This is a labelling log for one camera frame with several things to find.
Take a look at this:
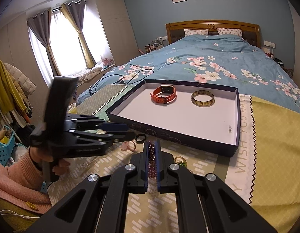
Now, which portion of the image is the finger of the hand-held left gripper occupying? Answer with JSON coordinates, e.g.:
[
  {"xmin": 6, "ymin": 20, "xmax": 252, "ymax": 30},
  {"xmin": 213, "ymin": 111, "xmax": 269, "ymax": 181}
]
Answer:
[
  {"xmin": 65, "ymin": 115, "xmax": 129, "ymax": 133},
  {"xmin": 67, "ymin": 131, "xmax": 136, "ymax": 144}
]

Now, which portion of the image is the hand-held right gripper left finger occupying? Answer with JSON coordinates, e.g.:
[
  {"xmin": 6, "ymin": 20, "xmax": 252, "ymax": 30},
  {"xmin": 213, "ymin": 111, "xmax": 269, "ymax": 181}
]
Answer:
[{"xmin": 26, "ymin": 141, "xmax": 150, "ymax": 233}]

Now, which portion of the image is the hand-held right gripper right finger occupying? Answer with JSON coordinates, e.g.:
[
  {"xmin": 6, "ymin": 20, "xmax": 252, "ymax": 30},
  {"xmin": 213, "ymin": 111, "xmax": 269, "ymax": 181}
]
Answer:
[{"xmin": 155, "ymin": 140, "xmax": 278, "ymax": 233}]

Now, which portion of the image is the purple beaded bracelet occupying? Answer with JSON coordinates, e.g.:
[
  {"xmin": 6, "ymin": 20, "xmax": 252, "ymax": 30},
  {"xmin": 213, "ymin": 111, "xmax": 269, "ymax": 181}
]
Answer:
[{"xmin": 148, "ymin": 142, "xmax": 157, "ymax": 178}]

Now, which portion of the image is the pink ring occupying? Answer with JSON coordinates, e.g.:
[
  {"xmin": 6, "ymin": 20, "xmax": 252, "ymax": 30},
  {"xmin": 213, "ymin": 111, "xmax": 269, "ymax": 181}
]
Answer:
[{"xmin": 121, "ymin": 141, "xmax": 137, "ymax": 152}]

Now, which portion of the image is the gold gemstone ring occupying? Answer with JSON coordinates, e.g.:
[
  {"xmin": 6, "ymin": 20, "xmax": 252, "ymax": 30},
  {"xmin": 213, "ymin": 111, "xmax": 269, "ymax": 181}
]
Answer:
[{"xmin": 174, "ymin": 156, "xmax": 187, "ymax": 167}]

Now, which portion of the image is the dark blue shallow box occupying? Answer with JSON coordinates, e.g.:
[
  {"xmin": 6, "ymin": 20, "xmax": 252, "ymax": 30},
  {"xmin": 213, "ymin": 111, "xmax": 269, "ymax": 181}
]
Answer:
[{"xmin": 105, "ymin": 79, "xmax": 241, "ymax": 158}]

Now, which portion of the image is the person's left forearm pink sleeve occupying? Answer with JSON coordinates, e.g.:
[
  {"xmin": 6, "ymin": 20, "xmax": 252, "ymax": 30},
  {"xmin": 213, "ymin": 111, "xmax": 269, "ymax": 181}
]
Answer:
[{"xmin": 0, "ymin": 154, "xmax": 53, "ymax": 211}]

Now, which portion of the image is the person's left hand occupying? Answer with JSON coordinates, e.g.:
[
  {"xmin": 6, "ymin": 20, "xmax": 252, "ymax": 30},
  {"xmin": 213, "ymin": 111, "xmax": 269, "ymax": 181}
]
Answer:
[{"xmin": 29, "ymin": 146, "xmax": 71, "ymax": 176}]

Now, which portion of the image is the mint lattice cloth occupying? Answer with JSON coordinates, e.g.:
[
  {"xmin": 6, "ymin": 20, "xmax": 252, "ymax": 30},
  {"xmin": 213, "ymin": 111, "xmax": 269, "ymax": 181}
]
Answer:
[{"xmin": 91, "ymin": 84, "xmax": 137, "ymax": 123}]

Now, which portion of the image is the olive quilted cloth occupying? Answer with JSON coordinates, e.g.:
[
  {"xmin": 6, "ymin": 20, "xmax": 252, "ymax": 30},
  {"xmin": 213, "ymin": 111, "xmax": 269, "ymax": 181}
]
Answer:
[{"xmin": 77, "ymin": 84, "xmax": 126, "ymax": 117}]

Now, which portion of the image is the crumpled light blanket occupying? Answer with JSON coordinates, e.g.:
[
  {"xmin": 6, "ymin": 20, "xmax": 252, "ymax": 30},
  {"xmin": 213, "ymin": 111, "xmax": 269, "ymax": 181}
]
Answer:
[{"xmin": 77, "ymin": 67, "xmax": 103, "ymax": 82}]

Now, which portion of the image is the beige puffer jacket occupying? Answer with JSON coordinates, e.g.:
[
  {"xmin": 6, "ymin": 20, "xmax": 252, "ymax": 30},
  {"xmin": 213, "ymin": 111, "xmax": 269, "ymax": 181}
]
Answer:
[{"xmin": 4, "ymin": 63, "xmax": 37, "ymax": 100}]

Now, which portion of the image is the beige dash-patterned cloth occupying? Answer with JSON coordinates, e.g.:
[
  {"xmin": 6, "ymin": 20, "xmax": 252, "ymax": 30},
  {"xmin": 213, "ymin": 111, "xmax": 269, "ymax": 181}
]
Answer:
[{"xmin": 47, "ymin": 136, "xmax": 234, "ymax": 233}]

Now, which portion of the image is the orange smartwatch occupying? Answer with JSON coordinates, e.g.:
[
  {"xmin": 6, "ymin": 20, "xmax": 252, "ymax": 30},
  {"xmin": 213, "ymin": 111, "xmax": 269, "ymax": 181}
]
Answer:
[{"xmin": 150, "ymin": 85, "xmax": 178, "ymax": 105}]

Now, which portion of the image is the yellow hanging garment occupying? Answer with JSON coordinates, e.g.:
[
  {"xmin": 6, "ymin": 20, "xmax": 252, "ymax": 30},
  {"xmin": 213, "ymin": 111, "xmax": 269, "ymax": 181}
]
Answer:
[{"xmin": 0, "ymin": 59, "xmax": 20, "ymax": 114}]

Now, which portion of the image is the tortoiseshell bangle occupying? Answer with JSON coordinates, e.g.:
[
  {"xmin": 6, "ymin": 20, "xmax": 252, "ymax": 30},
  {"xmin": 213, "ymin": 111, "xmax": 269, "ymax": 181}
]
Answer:
[{"xmin": 191, "ymin": 90, "xmax": 215, "ymax": 108}]

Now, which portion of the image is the grey and gold curtain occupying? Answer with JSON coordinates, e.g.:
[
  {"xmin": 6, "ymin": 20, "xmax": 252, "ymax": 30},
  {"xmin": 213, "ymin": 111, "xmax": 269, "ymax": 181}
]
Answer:
[
  {"xmin": 27, "ymin": 9, "xmax": 55, "ymax": 82},
  {"xmin": 61, "ymin": 0, "xmax": 97, "ymax": 70}
]

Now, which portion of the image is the blue plastic basket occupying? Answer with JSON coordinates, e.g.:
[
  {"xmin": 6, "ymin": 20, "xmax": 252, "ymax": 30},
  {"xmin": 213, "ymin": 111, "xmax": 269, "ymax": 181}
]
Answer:
[{"xmin": 0, "ymin": 125, "xmax": 16, "ymax": 167}]

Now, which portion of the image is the blue floral blanket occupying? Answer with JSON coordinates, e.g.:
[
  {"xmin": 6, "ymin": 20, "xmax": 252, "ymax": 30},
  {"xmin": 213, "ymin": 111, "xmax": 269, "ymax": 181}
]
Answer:
[{"xmin": 76, "ymin": 34, "xmax": 300, "ymax": 117}]

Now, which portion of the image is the yellow and white cloth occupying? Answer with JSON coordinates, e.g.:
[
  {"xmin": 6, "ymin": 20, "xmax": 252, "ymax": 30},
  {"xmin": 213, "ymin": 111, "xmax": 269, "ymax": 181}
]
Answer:
[{"xmin": 224, "ymin": 93, "xmax": 300, "ymax": 210}]

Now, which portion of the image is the white spotted pillow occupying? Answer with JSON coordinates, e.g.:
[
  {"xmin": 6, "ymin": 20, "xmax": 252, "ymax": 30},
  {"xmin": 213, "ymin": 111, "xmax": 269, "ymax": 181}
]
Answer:
[
  {"xmin": 184, "ymin": 29, "xmax": 209, "ymax": 37},
  {"xmin": 217, "ymin": 27, "xmax": 243, "ymax": 38}
]

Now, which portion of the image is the wooden headboard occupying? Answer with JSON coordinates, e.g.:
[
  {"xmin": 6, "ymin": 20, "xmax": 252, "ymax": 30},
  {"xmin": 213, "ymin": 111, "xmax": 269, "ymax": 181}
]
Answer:
[{"xmin": 165, "ymin": 21, "xmax": 261, "ymax": 48}]

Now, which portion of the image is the black cable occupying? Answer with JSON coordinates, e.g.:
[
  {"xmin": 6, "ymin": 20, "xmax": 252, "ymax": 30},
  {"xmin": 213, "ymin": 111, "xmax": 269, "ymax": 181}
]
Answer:
[{"xmin": 89, "ymin": 69, "xmax": 154, "ymax": 96}]

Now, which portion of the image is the white cable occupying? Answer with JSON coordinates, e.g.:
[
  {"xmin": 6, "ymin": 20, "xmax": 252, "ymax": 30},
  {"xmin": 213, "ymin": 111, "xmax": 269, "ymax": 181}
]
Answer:
[{"xmin": 0, "ymin": 209, "xmax": 42, "ymax": 221}]

